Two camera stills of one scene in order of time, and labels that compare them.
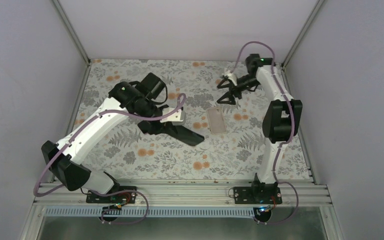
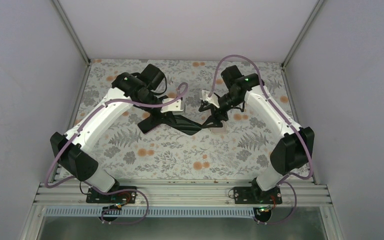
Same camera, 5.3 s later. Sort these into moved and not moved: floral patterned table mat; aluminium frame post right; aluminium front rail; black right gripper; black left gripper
Moved: black right gripper; black left gripper
Not moved: floral patterned table mat; aluminium frame post right; aluminium front rail
